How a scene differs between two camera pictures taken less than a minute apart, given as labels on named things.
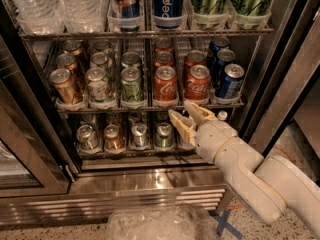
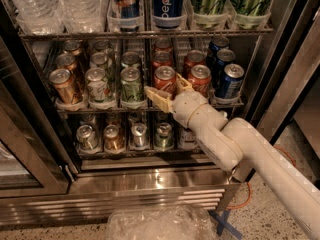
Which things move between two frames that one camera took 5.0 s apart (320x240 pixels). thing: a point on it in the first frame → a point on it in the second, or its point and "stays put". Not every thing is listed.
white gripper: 212,138 → 185,106
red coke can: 194,57 stays put
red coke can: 165,84 stays put
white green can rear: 103,45 stays put
